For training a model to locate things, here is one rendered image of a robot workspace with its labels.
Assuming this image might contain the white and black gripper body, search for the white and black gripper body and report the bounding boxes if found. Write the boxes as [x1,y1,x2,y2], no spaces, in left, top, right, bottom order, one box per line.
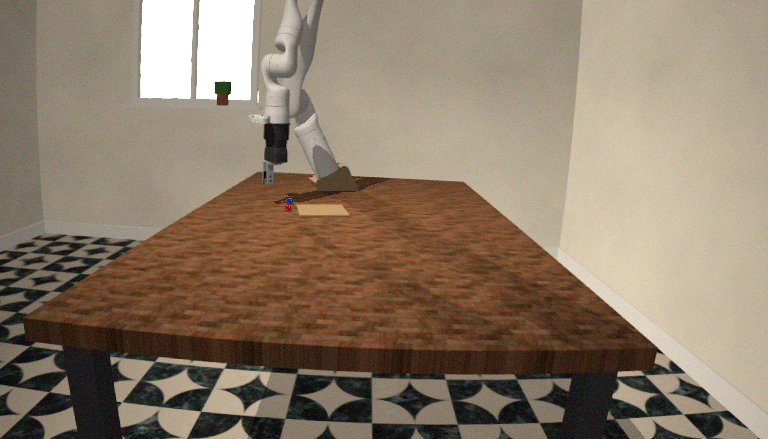
[249,106,290,163]

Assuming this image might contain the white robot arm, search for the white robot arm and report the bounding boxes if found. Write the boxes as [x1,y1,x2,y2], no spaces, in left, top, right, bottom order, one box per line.
[261,0,339,178]

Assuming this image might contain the tan square mat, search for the tan square mat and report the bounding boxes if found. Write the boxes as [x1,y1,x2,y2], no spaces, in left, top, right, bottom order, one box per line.
[296,204,350,216]

